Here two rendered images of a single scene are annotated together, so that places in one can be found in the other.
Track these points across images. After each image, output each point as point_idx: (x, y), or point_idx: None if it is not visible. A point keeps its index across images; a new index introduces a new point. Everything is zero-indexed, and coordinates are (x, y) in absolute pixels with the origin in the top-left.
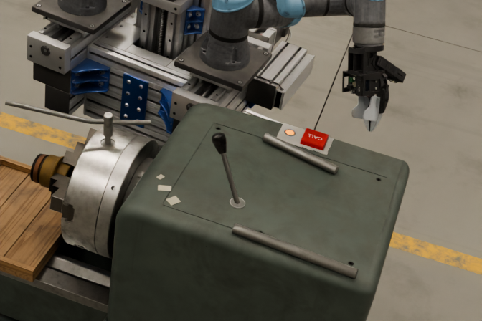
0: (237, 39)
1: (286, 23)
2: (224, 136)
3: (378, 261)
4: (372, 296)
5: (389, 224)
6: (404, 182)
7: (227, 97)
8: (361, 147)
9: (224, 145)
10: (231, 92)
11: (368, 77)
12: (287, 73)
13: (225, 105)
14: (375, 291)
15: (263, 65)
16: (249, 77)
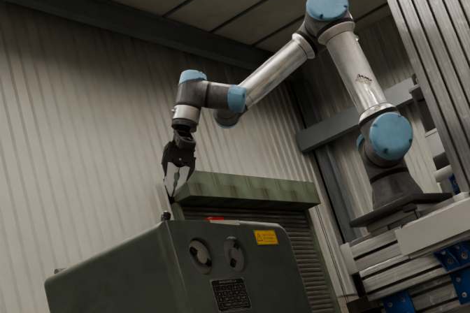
0: (370, 180)
1: (373, 151)
2: (163, 212)
3: (65, 269)
4: (44, 287)
5: (96, 253)
6: (141, 233)
7: (367, 241)
8: (191, 220)
9: (161, 218)
10: (374, 237)
11: (164, 148)
12: (429, 215)
13: (368, 250)
14: (45, 284)
15: (392, 205)
16: (364, 214)
